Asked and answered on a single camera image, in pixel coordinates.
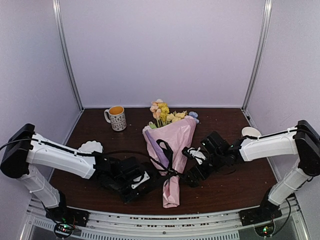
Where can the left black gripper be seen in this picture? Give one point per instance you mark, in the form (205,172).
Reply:
(128,197)

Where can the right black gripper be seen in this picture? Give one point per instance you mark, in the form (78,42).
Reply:
(191,172)

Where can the black ribbon gold lettering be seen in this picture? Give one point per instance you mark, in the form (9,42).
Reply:
(164,160)

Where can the purple wrapping paper sheet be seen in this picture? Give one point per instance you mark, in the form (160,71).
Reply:
(178,135)

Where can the bright yellow fake flower stem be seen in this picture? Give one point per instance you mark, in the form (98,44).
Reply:
(164,111)

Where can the peach fake flower stem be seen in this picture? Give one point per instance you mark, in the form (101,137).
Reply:
(156,110)

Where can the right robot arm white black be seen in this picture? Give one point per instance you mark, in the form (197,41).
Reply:
(301,140)

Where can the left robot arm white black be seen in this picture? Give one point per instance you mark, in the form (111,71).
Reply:
(26,149)

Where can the white scalloped bowl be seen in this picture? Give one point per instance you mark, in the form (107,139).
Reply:
(91,146)

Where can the white floral mug yellow inside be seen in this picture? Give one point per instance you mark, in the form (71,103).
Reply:
(116,117)

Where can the small white floral cup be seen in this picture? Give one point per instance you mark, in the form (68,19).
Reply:
(250,133)

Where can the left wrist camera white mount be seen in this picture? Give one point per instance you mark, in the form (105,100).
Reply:
(140,180)

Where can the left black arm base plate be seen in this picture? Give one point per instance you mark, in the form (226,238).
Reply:
(72,216)

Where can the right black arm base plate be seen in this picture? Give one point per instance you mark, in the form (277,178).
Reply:
(258,215)

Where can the aluminium front rail frame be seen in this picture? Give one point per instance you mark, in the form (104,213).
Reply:
(223,225)

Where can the right aluminium corner post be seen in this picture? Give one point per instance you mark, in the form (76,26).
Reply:
(264,30)

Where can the aluminium corner post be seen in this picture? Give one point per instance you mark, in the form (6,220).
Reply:
(264,30)
(65,54)

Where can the left aluminium corner post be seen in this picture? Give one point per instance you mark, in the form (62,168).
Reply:
(65,54)

